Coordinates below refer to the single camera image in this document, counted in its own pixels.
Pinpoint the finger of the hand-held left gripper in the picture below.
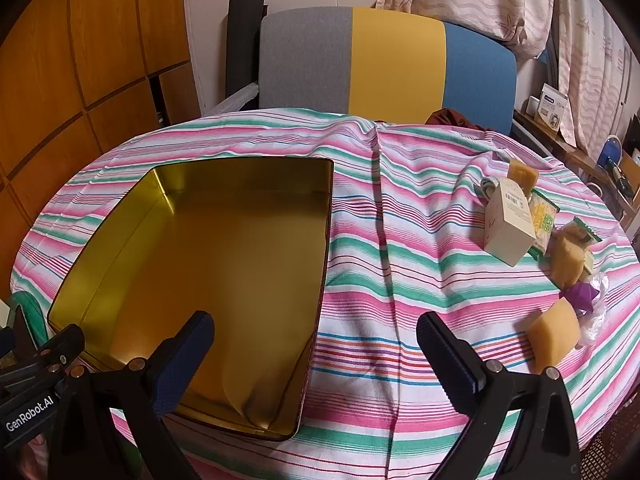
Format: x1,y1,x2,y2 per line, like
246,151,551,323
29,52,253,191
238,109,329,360
22,324,86,386
0,305,40,361

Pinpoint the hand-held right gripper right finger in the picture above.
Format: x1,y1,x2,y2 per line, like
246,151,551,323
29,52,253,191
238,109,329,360
416,311,583,480

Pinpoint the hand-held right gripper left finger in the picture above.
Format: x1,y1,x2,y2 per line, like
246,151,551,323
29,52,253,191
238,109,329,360
47,311,216,480

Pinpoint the yellow sponge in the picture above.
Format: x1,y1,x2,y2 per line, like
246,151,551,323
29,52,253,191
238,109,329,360
529,297,582,375
550,232,588,291
506,158,541,193

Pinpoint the gold metal tin box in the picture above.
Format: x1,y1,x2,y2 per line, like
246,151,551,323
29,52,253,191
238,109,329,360
47,156,336,442

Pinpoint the cream carton box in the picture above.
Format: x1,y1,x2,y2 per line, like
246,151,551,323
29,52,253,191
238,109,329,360
484,177,537,267

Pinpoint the purple candy packet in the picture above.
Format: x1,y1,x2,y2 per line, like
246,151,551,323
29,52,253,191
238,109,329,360
562,282,601,318

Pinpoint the clear plastic bag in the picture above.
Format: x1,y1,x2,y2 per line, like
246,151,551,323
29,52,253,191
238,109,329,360
575,272,611,351

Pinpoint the green yellow snack packet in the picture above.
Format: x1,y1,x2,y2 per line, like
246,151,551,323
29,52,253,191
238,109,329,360
560,216,601,273
527,187,558,258

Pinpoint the pink green striped tablecloth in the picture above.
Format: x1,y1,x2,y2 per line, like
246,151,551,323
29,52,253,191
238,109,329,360
10,107,640,480

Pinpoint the wooden shelf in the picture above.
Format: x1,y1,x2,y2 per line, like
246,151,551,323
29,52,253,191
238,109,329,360
515,110,640,221

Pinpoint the dark red cloth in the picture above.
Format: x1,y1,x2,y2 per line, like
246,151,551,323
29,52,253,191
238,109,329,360
425,107,488,131

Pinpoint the dark bottle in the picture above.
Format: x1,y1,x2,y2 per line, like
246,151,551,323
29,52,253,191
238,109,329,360
605,157,633,196

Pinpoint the blue bag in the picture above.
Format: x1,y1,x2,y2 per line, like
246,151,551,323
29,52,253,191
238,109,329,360
597,135,623,168

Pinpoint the white printed box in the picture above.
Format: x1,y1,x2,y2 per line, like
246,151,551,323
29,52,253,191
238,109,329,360
534,82,571,133

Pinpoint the wooden cabinet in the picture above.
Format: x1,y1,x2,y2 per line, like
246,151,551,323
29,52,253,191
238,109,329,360
0,0,203,301

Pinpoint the grey yellow blue chair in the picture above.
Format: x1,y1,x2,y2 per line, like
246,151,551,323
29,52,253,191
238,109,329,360
212,6,517,136

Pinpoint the black rolled mat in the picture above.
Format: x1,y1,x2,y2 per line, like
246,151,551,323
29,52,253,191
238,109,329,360
226,0,268,111

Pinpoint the pale patterned curtain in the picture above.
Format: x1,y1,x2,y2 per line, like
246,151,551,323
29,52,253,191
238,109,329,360
552,0,640,161

